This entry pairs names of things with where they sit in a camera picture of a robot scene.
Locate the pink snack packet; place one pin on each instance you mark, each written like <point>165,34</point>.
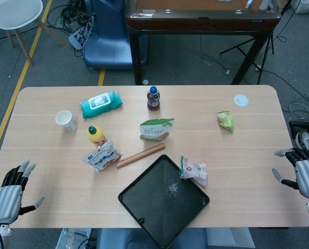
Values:
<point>194,171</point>

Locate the white castor sugar bag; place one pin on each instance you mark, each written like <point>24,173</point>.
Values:
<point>101,158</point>

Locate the white chair wooden legs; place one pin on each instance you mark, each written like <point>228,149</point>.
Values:
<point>14,13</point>

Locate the dark brown mahjong table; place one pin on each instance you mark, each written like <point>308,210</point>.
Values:
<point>201,22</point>

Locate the yellow bottle green cap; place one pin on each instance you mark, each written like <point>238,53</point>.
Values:
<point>95,136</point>

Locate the black baking tray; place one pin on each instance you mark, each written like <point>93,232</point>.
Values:
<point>149,207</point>

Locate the blue chair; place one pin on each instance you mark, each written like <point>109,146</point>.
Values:
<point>107,46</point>

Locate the teal wet wipes pack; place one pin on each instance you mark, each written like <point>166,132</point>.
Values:
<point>100,103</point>

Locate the crumpled green snack bag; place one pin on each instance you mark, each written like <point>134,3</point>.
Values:
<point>225,121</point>

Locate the white paper cup stack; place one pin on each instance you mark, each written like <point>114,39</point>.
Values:
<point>66,122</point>

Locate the black grey sneaker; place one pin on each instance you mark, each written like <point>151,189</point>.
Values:
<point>306,138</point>

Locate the blue robot body base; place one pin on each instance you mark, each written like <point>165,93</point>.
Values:
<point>123,238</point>

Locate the dark liquid bottle blue cap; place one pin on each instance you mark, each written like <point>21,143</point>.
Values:
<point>153,99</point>

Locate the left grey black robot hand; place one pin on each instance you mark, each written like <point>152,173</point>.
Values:
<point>5,203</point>

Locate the small white floor disc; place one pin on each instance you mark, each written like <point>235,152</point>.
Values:
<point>145,82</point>

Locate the white power strip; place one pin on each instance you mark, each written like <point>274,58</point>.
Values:
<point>76,39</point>

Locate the green white corn starch pouch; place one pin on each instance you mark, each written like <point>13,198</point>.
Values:
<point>154,129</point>

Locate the clear plastic package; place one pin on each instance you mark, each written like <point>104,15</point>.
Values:
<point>71,238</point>

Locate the white round table grommet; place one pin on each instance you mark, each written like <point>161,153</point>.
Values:
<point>241,100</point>

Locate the black flat floor box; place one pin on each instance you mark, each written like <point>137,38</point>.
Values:
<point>303,127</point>

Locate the black tripod stand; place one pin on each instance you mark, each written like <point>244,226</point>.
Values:
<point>241,49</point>

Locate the wooden rolling pin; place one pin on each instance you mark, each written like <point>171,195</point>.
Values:
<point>140,155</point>

